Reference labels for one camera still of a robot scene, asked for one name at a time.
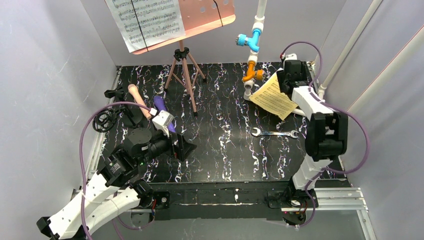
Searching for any yellow sheet music page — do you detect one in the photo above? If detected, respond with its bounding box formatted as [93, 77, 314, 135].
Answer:
[249, 72, 298, 120]

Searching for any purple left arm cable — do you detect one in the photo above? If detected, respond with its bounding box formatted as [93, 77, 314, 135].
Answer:
[78, 101, 157, 240]

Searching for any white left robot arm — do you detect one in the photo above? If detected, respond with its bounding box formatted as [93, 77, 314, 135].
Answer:
[36, 127, 197, 240]

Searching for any pink microphone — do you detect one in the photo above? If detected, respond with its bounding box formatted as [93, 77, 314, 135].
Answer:
[128, 84, 152, 120]

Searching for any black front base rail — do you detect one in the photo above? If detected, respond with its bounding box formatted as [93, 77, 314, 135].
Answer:
[120, 179, 327, 222]

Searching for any white PVC pipe frame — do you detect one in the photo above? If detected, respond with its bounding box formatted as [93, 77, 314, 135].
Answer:
[236, 0, 334, 120]

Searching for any pink tripod music stand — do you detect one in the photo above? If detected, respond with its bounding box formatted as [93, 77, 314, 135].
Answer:
[131, 0, 236, 117]

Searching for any purple microphone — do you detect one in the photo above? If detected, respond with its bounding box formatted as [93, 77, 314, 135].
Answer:
[153, 95, 176, 133]

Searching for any silver open-end wrench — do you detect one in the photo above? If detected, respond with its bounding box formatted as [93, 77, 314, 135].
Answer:
[250, 127, 299, 139]

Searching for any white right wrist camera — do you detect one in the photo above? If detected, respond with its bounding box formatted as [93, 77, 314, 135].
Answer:
[281, 53, 298, 62]

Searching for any black tripod mic stand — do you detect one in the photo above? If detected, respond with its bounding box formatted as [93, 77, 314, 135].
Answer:
[92, 104, 136, 133]

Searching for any white wall pipe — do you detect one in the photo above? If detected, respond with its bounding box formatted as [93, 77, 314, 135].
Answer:
[319, 0, 382, 92]

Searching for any black round-base mic stand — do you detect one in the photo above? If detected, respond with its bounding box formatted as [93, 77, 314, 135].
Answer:
[104, 87, 143, 128]

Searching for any orange pipe valve fitting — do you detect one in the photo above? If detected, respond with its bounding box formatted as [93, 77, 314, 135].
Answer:
[242, 60, 265, 82]

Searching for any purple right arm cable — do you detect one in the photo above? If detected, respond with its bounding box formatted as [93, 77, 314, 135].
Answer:
[279, 41, 371, 229]

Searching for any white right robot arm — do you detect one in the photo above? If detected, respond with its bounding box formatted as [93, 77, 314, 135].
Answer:
[276, 58, 348, 191]

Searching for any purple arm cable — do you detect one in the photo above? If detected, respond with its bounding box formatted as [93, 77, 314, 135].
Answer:
[279, 41, 371, 229]
[78, 101, 157, 240]

